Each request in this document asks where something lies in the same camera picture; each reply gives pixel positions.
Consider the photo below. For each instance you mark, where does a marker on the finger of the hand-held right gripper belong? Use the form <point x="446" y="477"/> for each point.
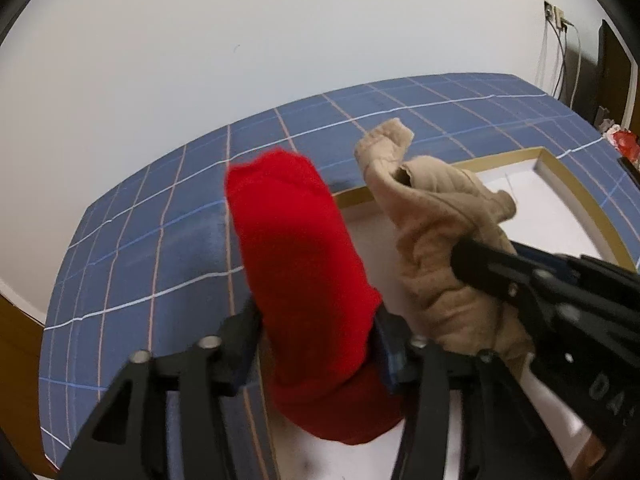
<point x="490" y="267"/>
<point x="550" y="265"/>

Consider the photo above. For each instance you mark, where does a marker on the beige underwear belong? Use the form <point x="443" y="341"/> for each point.
<point x="440" y="240"/>

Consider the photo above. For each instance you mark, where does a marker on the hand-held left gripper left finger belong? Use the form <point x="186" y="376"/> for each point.
<point x="239" y="360"/>

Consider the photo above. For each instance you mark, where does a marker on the shallow wooden tray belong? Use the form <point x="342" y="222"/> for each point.
<point x="575" y="180"/>

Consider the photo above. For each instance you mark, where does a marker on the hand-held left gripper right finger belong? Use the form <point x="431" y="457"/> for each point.
<point x="392" y="360"/>

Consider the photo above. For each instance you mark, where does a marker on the blue plaid tablecloth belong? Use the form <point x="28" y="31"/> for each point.
<point x="150" y="260"/>

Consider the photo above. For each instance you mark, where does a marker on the wall outlet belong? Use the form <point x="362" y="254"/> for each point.
<point x="549" y="10"/>
<point x="560" y="18"/>

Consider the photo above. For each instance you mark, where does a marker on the black monitor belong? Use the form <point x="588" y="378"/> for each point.
<point x="617" y="70"/>

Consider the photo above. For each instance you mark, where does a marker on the bright red underwear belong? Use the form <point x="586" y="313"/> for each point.
<point x="300" y="260"/>

